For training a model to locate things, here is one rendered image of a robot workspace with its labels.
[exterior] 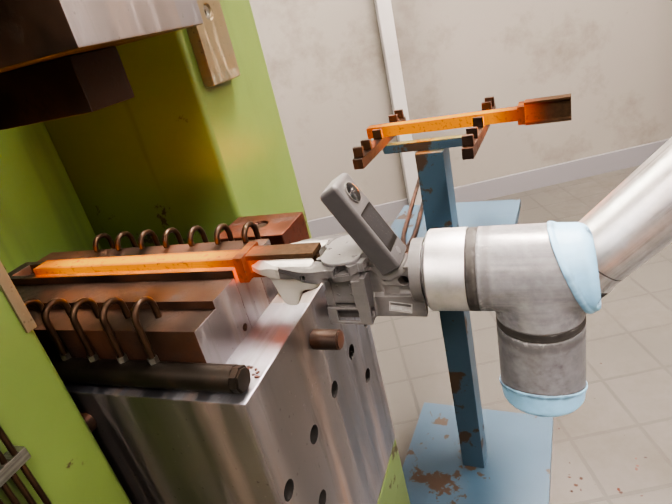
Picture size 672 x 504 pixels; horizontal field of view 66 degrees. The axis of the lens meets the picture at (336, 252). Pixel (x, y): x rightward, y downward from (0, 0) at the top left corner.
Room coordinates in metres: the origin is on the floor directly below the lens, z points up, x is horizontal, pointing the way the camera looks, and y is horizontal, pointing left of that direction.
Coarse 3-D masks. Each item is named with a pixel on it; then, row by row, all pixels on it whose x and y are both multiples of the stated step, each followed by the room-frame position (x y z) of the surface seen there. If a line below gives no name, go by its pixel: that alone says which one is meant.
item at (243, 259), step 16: (128, 256) 0.68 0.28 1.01; (144, 256) 0.66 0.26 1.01; (160, 256) 0.65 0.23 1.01; (176, 256) 0.64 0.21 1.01; (192, 256) 0.62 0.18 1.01; (208, 256) 0.61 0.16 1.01; (224, 256) 0.60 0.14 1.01; (240, 256) 0.57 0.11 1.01; (256, 256) 0.57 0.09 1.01; (272, 256) 0.56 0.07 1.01; (288, 256) 0.55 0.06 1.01; (304, 256) 0.54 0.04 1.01; (48, 272) 0.71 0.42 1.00; (64, 272) 0.70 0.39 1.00; (80, 272) 0.69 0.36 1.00; (240, 272) 0.57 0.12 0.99
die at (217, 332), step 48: (240, 240) 0.68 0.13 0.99; (48, 288) 0.68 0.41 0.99; (96, 288) 0.64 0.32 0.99; (144, 288) 0.60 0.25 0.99; (192, 288) 0.57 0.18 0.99; (240, 288) 0.57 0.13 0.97; (48, 336) 0.57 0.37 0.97; (96, 336) 0.54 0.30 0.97; (192, 336) 0.48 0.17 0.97; (240, 336) 0.54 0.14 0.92
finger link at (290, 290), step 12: (264, 264) 0.55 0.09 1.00; (276, 264) 0.54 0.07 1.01; (288, 264) 0.53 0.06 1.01; (300, 264) 0.53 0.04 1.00; (312, 264) 0.52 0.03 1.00; (276, 276) 0.54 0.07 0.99; (276, 288) 0.55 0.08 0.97; (288, 288) 0.54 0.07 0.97; (300, 288) 0.53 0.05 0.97; (312, 288) 0.53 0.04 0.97; (288, 300) 0.54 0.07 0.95
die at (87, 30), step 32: (0, 0) 0.50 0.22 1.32; (32, 0) 0.49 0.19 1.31; (64, 0) 0.48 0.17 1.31; (96, 0) 0.52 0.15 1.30; (128, 0) 0.55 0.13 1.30; (160, 0) 0.60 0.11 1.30; (192, 0) 0.65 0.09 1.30; (0, 32) 0.51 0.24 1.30; (32, 32) 0.50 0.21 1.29; (64, 32) 0.48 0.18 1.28; (96, 32) 0.50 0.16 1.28; (128, 32) 0.54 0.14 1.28; (160, 32) 0.59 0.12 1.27; (0, 64) 0.52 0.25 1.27; (32, 64) 0.61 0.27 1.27
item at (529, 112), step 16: (560, 96) 0.94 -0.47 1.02; (480, 112) 1.01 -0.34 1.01; (496, 112) 0.98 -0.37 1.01; (512, 112) 0.97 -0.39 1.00; (528, 112) 0.96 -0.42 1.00; (544, 112) 0.95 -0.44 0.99; (560, 112) 0.93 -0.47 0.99; (368, 128) 1.11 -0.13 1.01; (384, 128) 1.09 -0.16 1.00; (400, 128) 1.07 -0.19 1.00; (416, 128) 1.06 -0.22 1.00; (432, 128) 1.04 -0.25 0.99; (448, 128) 1.02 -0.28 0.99
